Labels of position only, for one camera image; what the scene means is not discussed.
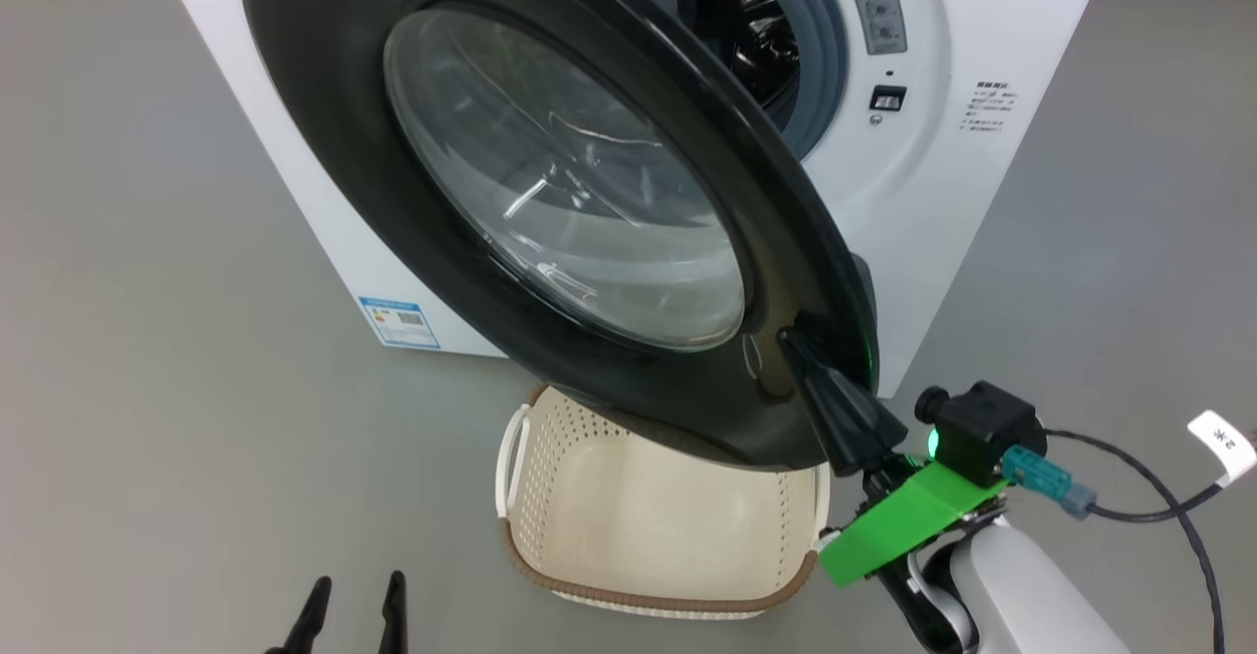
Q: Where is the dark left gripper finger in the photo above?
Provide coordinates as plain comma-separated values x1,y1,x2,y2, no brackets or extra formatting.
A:
377,570,410,654
264,575,334,654

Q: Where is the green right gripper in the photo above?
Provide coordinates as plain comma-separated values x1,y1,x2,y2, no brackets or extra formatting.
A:
778,325,1009,589

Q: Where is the black glass washing machine door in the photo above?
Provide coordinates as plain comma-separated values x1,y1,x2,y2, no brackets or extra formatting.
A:
239,0,881,472

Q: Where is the white washing machine body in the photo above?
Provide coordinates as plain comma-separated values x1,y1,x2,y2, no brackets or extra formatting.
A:
152,0,1116,402

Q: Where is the cream perforated laundry basket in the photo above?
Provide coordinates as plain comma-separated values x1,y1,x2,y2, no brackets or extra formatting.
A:
495,383,835,622

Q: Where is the grey rubber door gasket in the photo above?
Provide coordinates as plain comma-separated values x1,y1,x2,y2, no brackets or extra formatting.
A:
727,0,851,163

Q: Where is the steel washing drum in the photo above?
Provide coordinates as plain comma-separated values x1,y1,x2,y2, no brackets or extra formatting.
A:
628,0,802,136

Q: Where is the blue energy label sticker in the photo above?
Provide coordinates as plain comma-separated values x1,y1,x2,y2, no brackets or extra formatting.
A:
357,295,443,351

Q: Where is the grey warning sticker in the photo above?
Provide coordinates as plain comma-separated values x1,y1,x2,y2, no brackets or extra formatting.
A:
840,0,909,57

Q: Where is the teal right cable connector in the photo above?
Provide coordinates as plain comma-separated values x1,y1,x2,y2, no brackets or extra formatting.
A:
1001,443,1097,521

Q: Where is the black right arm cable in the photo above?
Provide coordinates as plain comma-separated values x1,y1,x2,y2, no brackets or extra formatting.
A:
1041,427,1230,654

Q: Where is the white cable tag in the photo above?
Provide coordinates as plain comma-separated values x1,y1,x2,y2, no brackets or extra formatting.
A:
1185,409,1257,487

